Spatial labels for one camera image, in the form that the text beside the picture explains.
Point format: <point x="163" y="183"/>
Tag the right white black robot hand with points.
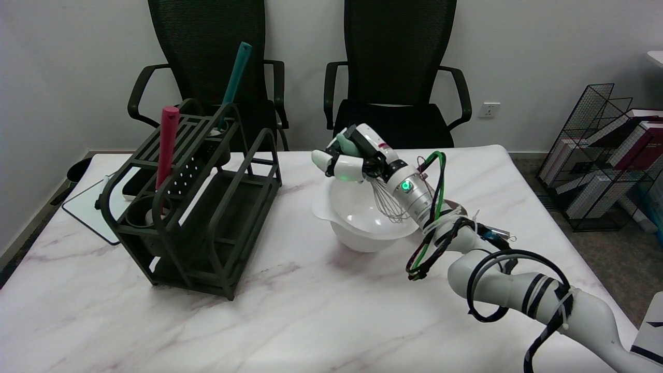
<point x="370" y="150"/>

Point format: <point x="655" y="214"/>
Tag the white mixing bowl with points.
<point x="357" y="207"/>

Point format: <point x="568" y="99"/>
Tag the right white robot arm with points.
<point x="497" y="285"/>

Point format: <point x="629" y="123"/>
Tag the black mesh office chair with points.
<point x="399" y="52"/>
<point x="207" y="41"/>

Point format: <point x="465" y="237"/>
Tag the dark green utensil rack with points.
<point x="233" y="223"/>

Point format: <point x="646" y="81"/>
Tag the steel scoop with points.
<point x="505" y="234"/>

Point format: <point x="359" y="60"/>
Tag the leaning white book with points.
<point x="559" y="155"/>

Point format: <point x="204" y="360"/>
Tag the white book stack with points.
<point x="593" y="194"/>

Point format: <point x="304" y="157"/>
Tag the dark red book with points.
<point x="642" y="145"/>

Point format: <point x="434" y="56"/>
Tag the white board black edge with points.
<point x="88" y="207"/>

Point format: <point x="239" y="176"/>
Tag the black bin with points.
<point x="78" y="170"/>

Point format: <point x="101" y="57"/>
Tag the white desk corner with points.
<point x="657" y="58"/>

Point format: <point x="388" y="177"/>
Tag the white wall outlet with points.
<point x="489" y="110"/>

